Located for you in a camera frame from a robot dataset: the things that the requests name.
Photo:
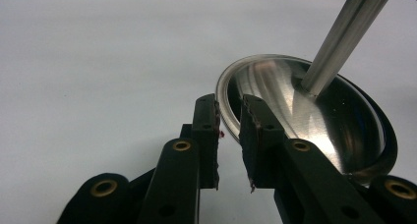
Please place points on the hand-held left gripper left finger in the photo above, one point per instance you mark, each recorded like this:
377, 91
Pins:
205, 142

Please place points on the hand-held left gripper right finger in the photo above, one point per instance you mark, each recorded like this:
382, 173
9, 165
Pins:
262, 152

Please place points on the steel utensil stand with hooks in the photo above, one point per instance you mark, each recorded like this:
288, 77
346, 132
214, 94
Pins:
308, 119

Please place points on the light blue table mat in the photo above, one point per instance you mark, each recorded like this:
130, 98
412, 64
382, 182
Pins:
98, 70

